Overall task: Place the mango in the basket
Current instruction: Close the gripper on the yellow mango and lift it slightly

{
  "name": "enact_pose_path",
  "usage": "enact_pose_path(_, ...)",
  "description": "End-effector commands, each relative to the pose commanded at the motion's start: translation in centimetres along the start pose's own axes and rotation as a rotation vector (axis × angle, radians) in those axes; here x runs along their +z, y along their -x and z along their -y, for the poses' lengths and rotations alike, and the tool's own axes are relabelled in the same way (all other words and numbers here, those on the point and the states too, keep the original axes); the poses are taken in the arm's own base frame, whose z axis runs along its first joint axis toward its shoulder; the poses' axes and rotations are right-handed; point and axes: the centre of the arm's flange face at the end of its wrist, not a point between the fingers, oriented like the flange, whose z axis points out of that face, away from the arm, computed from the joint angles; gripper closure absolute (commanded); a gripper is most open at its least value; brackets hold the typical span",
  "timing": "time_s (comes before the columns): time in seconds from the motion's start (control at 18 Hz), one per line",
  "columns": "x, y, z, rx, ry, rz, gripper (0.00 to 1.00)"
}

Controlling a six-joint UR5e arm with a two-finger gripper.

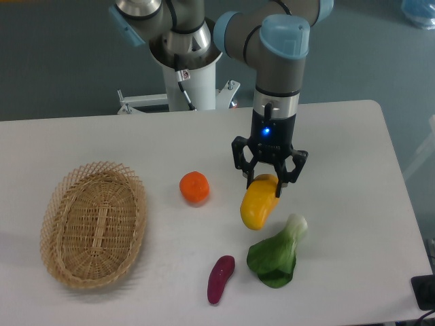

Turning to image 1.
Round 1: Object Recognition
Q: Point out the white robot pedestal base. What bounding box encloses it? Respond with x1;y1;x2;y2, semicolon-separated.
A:
117;58;241;115

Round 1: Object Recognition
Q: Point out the green bok choy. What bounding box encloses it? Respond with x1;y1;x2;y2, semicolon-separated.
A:
246;214;308;289

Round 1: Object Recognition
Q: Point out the black device at table edge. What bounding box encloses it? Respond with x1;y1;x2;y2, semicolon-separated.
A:
411;274;435;310

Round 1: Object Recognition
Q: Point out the woven wicker basket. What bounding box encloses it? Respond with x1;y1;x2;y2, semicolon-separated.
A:
40;162;147;289

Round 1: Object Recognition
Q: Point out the orange tangerine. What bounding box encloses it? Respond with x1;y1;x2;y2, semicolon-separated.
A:
179;171;210;204

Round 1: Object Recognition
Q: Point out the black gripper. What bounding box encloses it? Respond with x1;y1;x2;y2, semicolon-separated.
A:
231;107;309;199

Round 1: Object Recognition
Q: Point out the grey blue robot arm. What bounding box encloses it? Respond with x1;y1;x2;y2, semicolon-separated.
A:
109;1;334;190

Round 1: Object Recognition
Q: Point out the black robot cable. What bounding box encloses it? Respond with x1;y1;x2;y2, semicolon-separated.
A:
172;53;197;112

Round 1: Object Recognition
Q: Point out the blue plastic bag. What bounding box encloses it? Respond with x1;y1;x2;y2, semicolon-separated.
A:
401;0;434;30

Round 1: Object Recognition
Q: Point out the purple sweet potato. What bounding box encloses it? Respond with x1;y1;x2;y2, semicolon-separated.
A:
207;255;235;305

